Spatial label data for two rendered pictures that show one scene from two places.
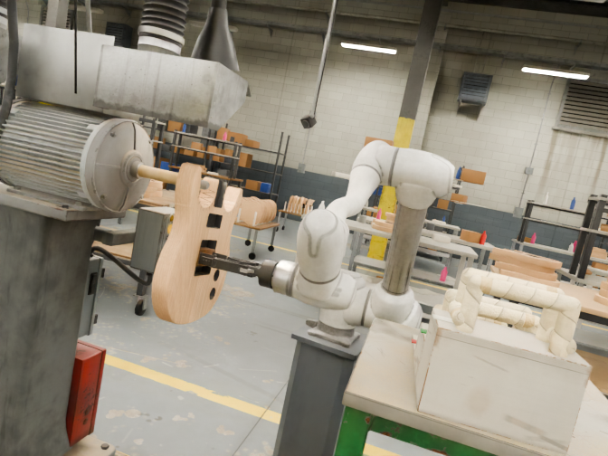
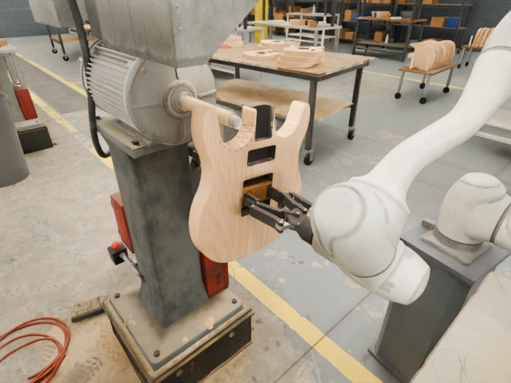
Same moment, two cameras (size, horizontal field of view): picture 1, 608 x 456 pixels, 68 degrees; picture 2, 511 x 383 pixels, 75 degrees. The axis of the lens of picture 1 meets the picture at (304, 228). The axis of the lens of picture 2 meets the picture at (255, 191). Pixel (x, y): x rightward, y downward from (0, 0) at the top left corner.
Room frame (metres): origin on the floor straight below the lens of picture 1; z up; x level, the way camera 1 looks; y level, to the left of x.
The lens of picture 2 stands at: (0.63, -0.15, 1.49)
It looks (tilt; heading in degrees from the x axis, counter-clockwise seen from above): 31 degrees down; 35
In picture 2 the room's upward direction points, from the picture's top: straight up
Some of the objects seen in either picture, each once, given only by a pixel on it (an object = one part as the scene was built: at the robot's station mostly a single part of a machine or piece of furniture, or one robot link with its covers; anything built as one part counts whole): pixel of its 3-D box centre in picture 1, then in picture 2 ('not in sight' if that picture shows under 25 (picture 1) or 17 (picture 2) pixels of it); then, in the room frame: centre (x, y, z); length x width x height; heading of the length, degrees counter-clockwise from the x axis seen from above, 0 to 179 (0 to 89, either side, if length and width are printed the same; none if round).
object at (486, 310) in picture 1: (494, 312); not in sight; (0.99, -0.45, 1.12); 0.20 x 0.03 x 0.03; 79
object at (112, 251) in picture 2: not in sight; (127, 264); (1.20, 0.93, 0.46); 0.25 x 0.07 x 0.08; 76
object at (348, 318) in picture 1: (345, 298); (473, 206); (1.82, -0.22, 0.87); 0.18 x 0.16 x 0.22; 75
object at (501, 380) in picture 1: (493, 375); not in sight; (0.87, -0.43, 1.02); 0.27 x 0.15 x 0.17; 80
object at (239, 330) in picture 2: not in sight; (179, 322); (1.28, 0.74, 0.12); 0.61 x 0.51 x 0.25; 166
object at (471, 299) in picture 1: (470, 306); not in sight; (0.84, -0.34, 1.15); 0.03 x 0.03 x 0.09
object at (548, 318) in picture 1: (549, 318); not in sight; (0.89, -0.52, 1.15); 0.03 x 0.03 x 0.09
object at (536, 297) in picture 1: (522, 294); not in sight; (0.83, -0.42, 1.20); 0.20 x 0.03 x 0.03; 79
